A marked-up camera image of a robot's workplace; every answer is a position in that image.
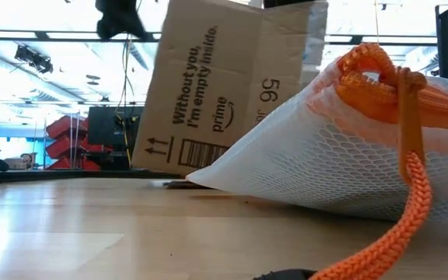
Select brown cardboard shipping box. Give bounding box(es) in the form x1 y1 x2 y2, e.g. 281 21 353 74
131 0 329 178

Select mesh zip pouch orange trim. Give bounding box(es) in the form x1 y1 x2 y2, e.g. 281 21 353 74
186 41 448 280

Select black monitor screen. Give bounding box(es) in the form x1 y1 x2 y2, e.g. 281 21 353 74
86 105 145 148

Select red storage bin rack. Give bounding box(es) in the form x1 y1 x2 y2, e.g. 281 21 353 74
44 114 113 172

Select person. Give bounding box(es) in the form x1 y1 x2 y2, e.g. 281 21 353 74
18 152 34 170

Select hanging black cables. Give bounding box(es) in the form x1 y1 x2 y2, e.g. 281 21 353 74
115 33 136 114

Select yellow hanging cable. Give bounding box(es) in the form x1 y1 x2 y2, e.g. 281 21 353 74
121 115 132 168

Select black aluminium table frame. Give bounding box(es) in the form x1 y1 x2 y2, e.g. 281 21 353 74
0 169 184 185

